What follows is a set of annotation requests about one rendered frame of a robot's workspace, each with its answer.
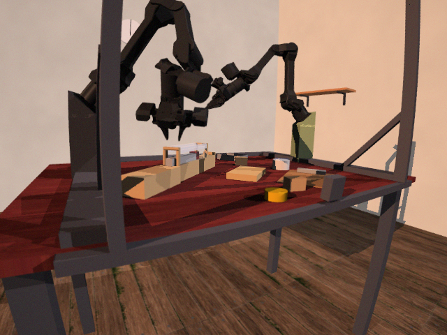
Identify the orange short cylinder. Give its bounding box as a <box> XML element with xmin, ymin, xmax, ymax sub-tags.
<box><xmin>264</xmin><ymin>187</ymin><xmax>288</xmax><ymax>202</ymax></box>

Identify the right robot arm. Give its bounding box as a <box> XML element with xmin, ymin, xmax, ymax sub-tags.
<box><xmin>211</xmin><ymin>43</ymin><xmax>311</xmax><ymax>123</ymax></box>

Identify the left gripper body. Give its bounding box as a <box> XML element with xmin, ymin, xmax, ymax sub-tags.
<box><xmin>135</xmin><ymin>90</ymin><xmax>209</xmax><ymax>127</ymax></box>

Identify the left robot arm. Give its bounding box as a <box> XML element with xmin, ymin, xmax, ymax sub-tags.
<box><xmin>76</xmin><ymin>0</ymin><xmax>213</xmax><ymax>129</ymax></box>

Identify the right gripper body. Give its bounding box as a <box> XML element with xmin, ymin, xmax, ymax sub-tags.
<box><xmin>218</xmin><ymin>83</ymin><xmax>238</xmax><ymax>101</ymax></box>

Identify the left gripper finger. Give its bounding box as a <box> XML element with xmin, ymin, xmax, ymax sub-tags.
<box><xmin>152</xmin><ymin>121</ymin><xmax>169</xmax><ymax>140</ymax></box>
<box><xmin>178</xmin><ymin>123</ymin><xmax>191</xmax><ymax>142</ymax></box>

